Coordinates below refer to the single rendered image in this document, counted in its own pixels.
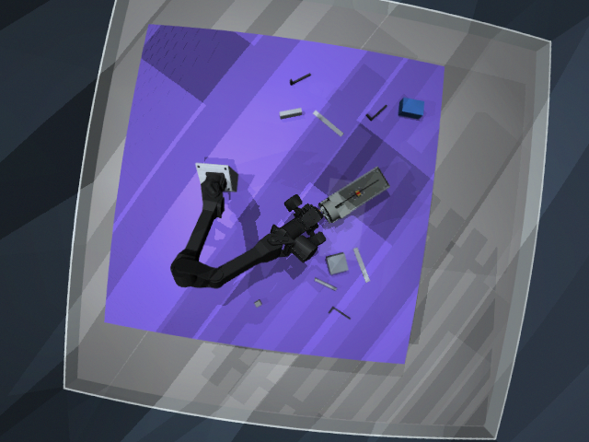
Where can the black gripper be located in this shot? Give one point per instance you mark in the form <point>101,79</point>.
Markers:
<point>292,204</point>

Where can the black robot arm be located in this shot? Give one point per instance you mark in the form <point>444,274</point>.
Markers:
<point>188,271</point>

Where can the blue cube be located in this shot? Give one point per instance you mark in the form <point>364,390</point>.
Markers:
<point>411,108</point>

